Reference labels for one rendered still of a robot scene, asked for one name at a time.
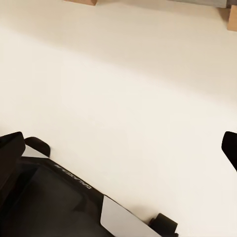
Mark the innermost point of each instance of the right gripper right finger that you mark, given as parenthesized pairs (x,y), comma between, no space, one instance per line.
(229,147)

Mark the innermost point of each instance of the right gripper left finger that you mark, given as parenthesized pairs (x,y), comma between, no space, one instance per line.
(12,147)

